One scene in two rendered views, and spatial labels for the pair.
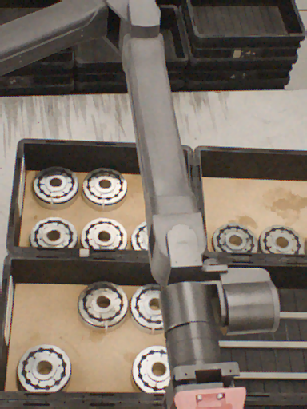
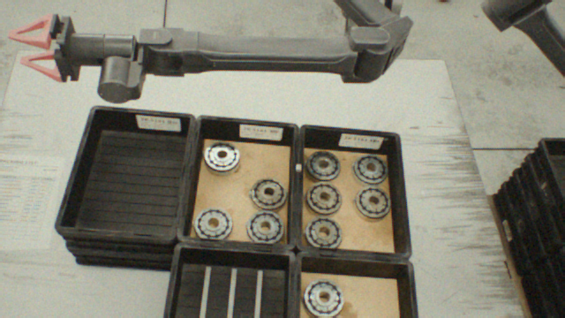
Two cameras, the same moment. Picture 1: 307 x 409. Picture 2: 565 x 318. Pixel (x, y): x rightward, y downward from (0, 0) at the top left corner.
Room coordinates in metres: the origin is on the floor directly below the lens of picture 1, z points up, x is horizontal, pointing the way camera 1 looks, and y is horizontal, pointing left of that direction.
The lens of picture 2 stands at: (0.70, -0.67, 2.15)
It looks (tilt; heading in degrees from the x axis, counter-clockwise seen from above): 56 degrees down; 94
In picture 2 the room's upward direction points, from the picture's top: 10 degrees clockwise
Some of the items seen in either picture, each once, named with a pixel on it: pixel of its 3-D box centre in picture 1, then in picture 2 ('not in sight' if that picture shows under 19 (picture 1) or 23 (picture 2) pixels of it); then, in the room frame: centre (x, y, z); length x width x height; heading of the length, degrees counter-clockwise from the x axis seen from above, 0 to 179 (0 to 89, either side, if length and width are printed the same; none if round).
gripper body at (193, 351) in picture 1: (195, 365); (85, 49); (0.28, -0.07, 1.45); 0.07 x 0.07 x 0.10; 15
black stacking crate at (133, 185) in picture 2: not in sight; (133, 179); (0.26, 0.01, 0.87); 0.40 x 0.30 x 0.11; 100
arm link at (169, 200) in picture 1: (156, 132); (267, 54); (0.59, 0.01, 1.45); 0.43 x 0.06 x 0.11; 16
